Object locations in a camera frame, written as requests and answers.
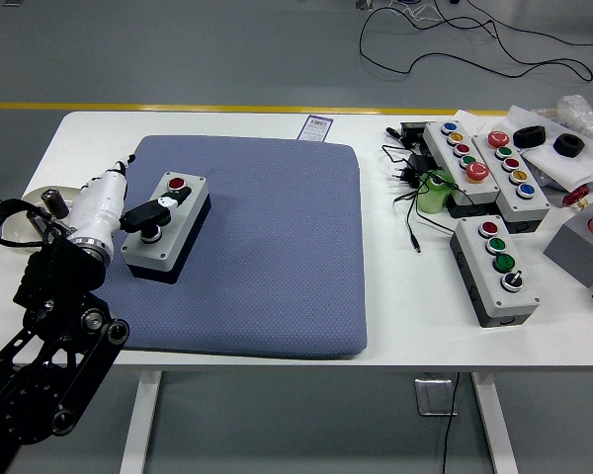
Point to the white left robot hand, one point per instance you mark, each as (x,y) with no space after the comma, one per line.
(96,207)

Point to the grey four-button control box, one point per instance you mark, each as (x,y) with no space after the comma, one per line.
(474,257)
(173,237)

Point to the five-button box blue-end button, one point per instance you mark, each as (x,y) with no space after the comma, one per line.
(442,148)

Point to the five-button box large red mushroom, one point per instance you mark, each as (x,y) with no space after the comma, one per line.
(529,207)

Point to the dark cylindrical capacitor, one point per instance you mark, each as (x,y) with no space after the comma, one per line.
(54,202)

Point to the cream shallow dish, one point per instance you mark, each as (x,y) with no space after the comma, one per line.
(34,195)

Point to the blue-grey padded mat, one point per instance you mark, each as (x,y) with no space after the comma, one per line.
(277,247)

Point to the white table leg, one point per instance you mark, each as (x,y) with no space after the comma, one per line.
(494,424)
(138,424)

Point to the purple and white label card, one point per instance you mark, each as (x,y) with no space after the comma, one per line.
(316,128)

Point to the small black device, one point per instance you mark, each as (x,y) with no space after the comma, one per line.
(412,132)

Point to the light green cylinder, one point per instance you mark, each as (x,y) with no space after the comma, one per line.
(430,200)

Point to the metal floor socket plate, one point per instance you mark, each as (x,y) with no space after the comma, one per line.
(432,397)

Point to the white paper sheet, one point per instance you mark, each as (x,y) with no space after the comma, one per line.
(479,123)

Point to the white foam sheet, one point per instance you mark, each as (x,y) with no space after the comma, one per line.
(563,168)

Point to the red knob part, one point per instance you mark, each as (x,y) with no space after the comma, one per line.
(573,196)

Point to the grey block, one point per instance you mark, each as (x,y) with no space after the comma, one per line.
(573,252)

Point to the bubble wrap bag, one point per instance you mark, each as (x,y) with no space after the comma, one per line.
(578,111)

